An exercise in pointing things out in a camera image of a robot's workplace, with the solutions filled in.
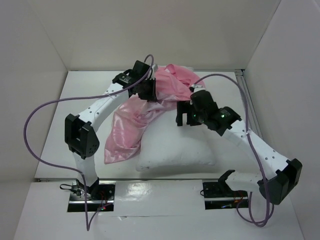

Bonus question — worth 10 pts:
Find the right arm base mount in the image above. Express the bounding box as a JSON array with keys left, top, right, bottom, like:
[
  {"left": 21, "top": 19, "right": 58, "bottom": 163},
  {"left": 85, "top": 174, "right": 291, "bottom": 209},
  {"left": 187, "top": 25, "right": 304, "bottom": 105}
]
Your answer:
[{"left": 199, "top": 181, "right": 249, "bottom": 210}]

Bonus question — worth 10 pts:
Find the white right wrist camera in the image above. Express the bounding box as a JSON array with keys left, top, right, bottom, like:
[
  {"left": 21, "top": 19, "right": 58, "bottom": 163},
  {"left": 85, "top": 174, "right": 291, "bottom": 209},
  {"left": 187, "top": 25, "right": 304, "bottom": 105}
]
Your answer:
[{"left": 189, "top": 84, "right": 206, "bottom": 93}]

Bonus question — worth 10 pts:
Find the white pillow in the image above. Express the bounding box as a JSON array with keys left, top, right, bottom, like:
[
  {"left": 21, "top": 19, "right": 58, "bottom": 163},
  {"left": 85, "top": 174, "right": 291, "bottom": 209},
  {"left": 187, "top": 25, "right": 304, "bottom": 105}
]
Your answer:
[{"left": 136, "top": 65, "right": 217, "bottom": 173}]

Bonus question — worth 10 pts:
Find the pink satin pillowcase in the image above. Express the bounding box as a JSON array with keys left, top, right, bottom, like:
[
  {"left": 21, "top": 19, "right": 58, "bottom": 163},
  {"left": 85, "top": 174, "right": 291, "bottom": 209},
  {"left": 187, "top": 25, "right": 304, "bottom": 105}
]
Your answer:
[{"left": 104, "top": 64, "right": 200, "bottom": 165}]

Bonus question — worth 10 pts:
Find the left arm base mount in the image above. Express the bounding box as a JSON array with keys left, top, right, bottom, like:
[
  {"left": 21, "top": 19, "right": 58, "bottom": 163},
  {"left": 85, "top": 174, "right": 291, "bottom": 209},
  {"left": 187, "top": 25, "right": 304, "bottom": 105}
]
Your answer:
[{"left": 59, "top": 181, "right": 116, "bottom": 213}]

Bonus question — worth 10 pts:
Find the aluminium frame rail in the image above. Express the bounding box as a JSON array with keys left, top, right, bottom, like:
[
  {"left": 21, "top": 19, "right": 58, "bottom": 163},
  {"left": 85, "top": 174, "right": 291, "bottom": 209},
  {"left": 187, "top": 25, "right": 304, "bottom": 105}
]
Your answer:
[{"left": 235, "top": 69, "right": 263, "bottom": 138}]

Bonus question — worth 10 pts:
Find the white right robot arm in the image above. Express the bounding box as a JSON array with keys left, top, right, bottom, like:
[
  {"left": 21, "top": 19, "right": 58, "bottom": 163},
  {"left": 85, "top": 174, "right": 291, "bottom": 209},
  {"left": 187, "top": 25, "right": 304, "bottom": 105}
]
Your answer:
[{"left": 176, "top": 89, "right": 303, "bottom": 205}]

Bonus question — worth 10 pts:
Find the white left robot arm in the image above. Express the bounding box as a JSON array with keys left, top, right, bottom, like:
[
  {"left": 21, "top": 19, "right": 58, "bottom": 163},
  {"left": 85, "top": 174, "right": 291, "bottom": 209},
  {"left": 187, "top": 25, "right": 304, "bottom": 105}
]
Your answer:
[{"left": 64, "top": 60, "right": 158, "bottom": 200}]

